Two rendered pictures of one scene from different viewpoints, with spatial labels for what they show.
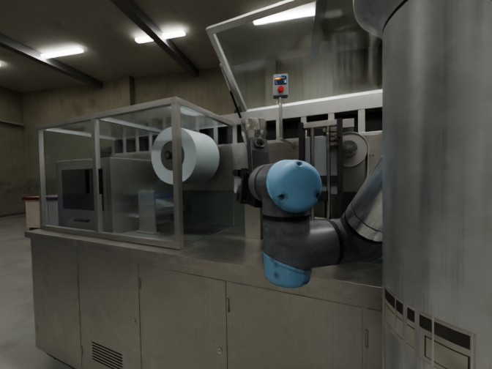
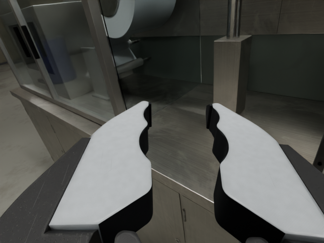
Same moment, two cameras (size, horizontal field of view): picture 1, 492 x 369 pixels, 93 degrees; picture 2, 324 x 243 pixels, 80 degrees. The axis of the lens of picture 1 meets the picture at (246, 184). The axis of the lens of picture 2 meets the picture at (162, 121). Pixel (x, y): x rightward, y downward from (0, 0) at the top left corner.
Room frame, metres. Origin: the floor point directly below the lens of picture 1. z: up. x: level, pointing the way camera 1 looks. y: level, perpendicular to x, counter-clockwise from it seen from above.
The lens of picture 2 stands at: (0.56, -0.02, 1.29)
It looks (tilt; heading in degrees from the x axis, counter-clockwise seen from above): 31 degrees down; 20
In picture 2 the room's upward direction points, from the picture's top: 9 degrees counter-clockwise
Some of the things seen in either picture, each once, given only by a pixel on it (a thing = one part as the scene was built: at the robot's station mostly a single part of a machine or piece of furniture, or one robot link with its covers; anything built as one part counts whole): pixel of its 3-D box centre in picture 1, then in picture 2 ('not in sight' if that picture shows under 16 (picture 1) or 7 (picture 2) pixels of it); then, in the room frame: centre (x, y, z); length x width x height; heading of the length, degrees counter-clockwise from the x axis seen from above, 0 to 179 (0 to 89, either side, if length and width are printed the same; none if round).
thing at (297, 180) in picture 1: (285, 187); not in sight; (0.38, -0.06, 1.21); 0.11 x 0.08 x 0.09; 13
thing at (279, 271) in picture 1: (296, 245); not in sight; (0.38, -0.08, 1.12); 0.11 x 0.08 x 0.11; 103
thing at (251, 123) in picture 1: (253, 126); not in sight; (1.27, -0.05, 1.50); 0.14 x 0.14 x 0.06
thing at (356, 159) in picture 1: (349, 152); not in sight; (1.10, -0.49, 1.34); 0.25 x 0.14 x 0.14; 155
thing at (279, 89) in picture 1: (280, 86); not in sight; (1.13, -0.17, 1.66); 0.07 x 0.07 x 0.10; 84
